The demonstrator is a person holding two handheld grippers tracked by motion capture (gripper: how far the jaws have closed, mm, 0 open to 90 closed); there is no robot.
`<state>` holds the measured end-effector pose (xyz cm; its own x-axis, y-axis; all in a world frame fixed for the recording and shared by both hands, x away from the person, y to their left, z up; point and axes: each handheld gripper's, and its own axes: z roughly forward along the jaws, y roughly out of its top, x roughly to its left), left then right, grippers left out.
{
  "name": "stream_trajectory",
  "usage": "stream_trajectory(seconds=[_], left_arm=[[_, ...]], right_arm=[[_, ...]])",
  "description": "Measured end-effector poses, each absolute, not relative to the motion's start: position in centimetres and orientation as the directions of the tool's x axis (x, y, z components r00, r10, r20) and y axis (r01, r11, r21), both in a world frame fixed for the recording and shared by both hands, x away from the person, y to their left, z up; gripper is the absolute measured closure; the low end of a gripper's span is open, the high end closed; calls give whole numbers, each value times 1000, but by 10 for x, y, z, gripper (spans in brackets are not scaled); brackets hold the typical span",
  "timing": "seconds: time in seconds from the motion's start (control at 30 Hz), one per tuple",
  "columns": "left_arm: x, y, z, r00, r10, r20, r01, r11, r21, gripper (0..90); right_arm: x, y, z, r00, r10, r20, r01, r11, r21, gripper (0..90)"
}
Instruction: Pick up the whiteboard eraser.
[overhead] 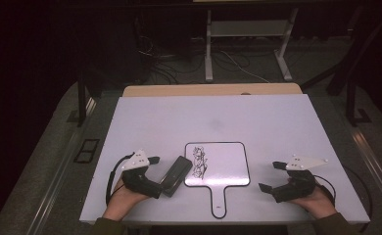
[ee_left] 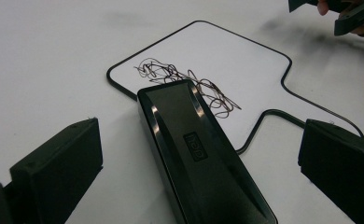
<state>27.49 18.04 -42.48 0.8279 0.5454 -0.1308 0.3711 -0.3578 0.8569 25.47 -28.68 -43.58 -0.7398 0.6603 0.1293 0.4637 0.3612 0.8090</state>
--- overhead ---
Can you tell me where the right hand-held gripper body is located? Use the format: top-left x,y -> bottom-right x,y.
271,154 -> 329,204

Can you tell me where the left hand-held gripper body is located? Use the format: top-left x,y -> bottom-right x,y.
120,149 -> 158,199

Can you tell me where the black board eraser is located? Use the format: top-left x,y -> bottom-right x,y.
159,155 -> 194,198

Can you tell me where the small white board with handle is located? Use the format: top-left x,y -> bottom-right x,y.
183,141 -> 252,220

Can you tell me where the person's left hand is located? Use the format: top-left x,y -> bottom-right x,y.
102,178 -> 150,223

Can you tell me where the person's right hand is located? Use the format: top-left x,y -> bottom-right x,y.
288,177 -> 338,220

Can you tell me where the wooden table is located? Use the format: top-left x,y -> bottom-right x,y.
122,82 -> 304,98

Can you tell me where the black metal stand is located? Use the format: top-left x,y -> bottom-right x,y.
300,6 -> 382,127

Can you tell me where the white metal stand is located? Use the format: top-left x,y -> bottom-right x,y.
204,7 -> 300,83

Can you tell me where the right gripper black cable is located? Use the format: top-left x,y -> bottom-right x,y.
312,164 -> 374,234

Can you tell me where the black rectangular floor frame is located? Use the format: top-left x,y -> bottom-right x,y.
72,138 -> 101,165

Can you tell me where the aluminium rail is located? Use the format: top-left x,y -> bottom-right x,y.
348,125 -> 382,212
24,97 -> 98,235

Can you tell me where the tangle of black floor cables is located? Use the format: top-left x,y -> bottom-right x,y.
135,16 -> 211,86

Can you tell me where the white floor cable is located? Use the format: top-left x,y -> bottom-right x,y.
219,48 -> 272,84

